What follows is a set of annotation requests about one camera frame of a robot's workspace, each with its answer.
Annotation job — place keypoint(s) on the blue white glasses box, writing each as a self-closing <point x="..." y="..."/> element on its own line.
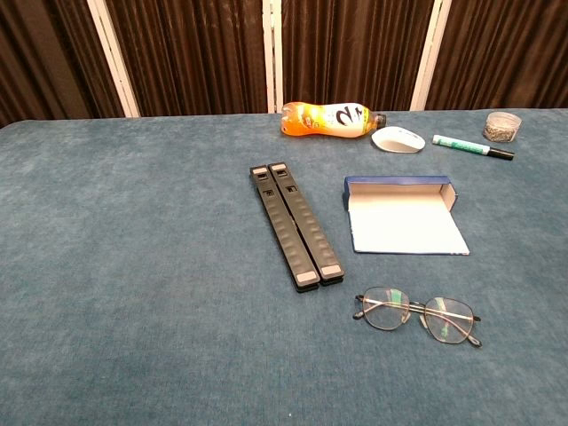
<point x="408" y="226"/>

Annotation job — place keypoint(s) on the thin metal frame eyeglasses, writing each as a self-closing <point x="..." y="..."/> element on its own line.
<point x="386" y="310"/>

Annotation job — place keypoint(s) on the black folding metal stand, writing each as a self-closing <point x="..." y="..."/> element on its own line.
<point x="278" y="222"/>

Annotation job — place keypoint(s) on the orange drink bottle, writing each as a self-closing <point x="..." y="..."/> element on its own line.
<point x="328" y="120"/>

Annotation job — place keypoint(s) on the white computer mouse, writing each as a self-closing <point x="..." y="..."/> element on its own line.
<point x="397" y="139"/>

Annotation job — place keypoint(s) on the blue velvet table cloth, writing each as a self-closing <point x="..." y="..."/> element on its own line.
<point x="133" y="266"/>

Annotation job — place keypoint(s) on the brown pleated screen panel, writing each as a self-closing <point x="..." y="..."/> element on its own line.
<point x="355" y="49"/>
<point x="44" y="53"/>
<point x="501" y="49"/>
<point x="191" y="53"/>

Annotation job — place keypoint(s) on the green whiteboard marker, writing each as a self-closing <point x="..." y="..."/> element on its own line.
<point x="461" y="144"/>

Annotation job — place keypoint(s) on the clear jar of clips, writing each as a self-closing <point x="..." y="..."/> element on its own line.
<point x="501" y="128"/>

